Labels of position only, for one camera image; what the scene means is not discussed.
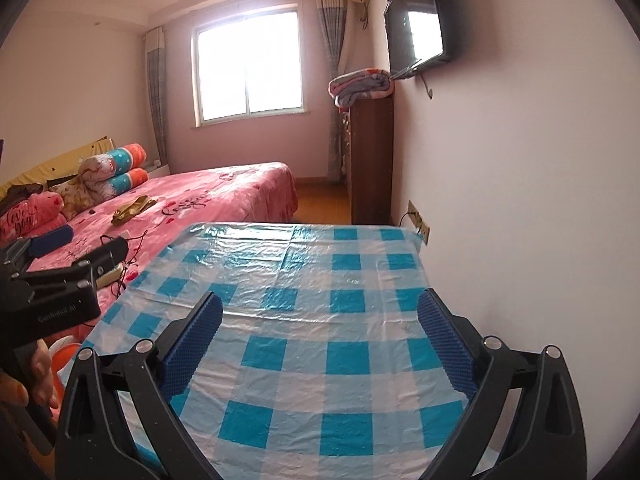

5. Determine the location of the person's left hand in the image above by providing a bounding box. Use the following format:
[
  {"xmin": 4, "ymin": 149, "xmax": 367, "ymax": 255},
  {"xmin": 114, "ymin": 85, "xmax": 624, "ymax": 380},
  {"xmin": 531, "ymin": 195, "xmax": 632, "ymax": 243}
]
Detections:
[{"xmin": 0, "ymin": 340, "xmax": 63, "ymax": 411}]

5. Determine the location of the yellow wall socket strip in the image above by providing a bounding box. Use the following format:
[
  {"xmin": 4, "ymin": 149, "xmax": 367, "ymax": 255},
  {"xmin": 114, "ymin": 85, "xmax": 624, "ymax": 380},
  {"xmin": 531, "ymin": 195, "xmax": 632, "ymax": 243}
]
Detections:
[{"xmin": 406, "ymin": 199, "xmax": 432, "ymax": 247}]

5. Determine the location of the orange plastic bin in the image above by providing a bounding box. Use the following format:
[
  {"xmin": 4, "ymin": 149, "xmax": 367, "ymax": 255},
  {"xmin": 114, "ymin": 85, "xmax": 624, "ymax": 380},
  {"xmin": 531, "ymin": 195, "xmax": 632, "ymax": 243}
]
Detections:
[{"xmin": 47, "ymin": 337, "xmax": 83, "ymax": 421}]

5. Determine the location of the brown wooden cabinet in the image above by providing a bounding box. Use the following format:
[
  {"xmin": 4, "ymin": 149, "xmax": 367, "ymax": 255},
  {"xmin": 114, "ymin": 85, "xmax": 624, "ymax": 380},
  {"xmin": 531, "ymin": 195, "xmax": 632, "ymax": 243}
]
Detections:
[{"xmin": 340, "ymin": 95, "xmax": 396, "ymax": 226}]

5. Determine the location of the yellow headboard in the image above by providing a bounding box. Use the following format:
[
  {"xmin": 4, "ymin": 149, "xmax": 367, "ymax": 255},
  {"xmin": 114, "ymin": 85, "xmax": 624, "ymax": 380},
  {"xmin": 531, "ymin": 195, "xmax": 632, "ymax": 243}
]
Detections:
[{"xmin": 0, "ymin": 136, "xmax": 116, "ymax": 201}]

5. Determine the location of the dark brown cloth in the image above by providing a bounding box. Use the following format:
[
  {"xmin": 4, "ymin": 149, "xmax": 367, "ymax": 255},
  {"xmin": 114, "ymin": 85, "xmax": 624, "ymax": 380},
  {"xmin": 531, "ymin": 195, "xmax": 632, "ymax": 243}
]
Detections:
[{"xmin": 0, "ymin": 182, "xmax": 46, "ymax": 211}]

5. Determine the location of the blue checkered tablecloth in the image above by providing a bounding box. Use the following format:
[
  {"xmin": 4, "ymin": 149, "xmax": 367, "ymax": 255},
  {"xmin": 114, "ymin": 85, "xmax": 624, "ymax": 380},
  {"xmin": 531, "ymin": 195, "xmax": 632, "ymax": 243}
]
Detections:
[{"xmin": 75, "ymin": 221, "xmax": 481, "ymax": 480}]

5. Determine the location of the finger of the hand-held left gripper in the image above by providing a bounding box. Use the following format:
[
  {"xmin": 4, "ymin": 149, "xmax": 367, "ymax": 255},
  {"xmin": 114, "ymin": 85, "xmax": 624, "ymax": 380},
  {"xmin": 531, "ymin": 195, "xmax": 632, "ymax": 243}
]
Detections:
[
  {"xmin": 70, "ymin": 237, "xmax": 128, "ymax": 286},
  {"xmin": 0, "ymin": 225, "xmax": 75, "ymax": 281}
]

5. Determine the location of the pink pillow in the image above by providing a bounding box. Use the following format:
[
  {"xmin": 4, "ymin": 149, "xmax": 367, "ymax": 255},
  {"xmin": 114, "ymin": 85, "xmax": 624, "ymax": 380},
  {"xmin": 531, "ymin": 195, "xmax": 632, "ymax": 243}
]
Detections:
[
  {"xmin": 0, "ymin": 212, "xmax": 68, "ymax": 251},
  {"xmin": 0, "ymin": 190, "xmax": 66, "ymax": 233}
]

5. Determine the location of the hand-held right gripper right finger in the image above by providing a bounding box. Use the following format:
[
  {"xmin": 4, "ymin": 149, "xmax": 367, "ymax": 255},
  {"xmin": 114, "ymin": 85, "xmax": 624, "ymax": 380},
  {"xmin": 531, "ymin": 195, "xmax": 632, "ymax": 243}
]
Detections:
[{"xmin": 417, "ymin": 287, "xmax": 588, "ymax": 480}]

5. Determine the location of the wall television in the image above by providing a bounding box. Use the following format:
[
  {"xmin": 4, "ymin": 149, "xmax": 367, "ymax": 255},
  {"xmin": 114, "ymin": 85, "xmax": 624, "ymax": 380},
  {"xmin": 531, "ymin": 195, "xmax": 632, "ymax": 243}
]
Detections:
[{"xmin": 383, "ymin": 0, "xmax": 453, "ymax": 80}]

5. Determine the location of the rolled floral quilt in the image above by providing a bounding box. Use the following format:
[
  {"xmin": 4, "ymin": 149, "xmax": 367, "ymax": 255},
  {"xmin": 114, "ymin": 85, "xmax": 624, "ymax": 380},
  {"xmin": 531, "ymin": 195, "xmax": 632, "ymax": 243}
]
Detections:
[{"xmin": 78, "ymin": 152, "xmax": 121, "ymax": 201}]

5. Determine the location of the floral cushion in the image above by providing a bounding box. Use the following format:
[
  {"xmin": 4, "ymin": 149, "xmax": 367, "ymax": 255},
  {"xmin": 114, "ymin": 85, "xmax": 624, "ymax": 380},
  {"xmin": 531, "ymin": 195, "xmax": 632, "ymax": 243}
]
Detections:
[{"xmin": 47, "ymin": 175, "xmax": 96, "ymax": 221}]

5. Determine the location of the window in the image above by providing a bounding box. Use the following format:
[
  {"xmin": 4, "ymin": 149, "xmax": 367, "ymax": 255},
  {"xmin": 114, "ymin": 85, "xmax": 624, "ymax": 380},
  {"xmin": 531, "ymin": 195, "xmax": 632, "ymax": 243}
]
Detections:
[{"xmin": 190, "ymin": 4, "xmax": 306, "ymax": 128}]

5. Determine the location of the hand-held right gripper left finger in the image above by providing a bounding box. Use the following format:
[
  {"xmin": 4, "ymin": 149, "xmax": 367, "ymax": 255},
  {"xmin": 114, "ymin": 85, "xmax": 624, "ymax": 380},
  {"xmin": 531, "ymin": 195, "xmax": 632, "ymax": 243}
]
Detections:
[{"xmin": 55, "ymin": 290, "xmax": 224, "ymax": 480}]

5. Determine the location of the black cable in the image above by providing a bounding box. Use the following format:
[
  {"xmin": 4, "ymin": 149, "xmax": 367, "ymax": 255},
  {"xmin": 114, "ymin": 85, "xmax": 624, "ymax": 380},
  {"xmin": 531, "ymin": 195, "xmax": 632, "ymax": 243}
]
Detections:
[{"xmin": 100, "ymin": 230, "xmax": 148, "ymax": 267}]

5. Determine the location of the pink bed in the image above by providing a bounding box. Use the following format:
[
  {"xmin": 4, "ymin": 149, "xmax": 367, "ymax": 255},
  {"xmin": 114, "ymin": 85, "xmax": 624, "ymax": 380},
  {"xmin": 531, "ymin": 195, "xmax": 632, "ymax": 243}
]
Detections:
[{"xmin": 0, "ymin": 161, "xmax": 299, "ymax": 331}]

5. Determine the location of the olive cloth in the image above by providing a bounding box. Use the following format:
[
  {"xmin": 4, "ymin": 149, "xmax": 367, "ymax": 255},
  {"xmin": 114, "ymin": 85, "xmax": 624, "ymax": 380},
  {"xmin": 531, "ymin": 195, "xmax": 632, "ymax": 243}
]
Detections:
[{"xmin": 111, "ymin": 196, "xmax": 158, "ymax": 226}]

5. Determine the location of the folded pink grey blanket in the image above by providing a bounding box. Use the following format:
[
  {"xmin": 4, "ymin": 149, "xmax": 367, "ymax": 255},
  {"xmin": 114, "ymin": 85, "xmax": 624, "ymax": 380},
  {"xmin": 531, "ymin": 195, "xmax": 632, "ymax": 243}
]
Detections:
[{"xmin": 327, "ymin": 66, "xmax": 396, "ymax": 110}]

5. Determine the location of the grey checked curtain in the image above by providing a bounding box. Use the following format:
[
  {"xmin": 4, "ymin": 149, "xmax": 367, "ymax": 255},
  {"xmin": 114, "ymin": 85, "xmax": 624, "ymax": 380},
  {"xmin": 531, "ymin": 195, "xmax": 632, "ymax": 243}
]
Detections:
[
  {"xmin": 144, "ymin": 26, "xmax": 171, "ymax": 171},
  {"xmin": 314, "ymin": 0, "xmax": 348, "ymax": 183}
]

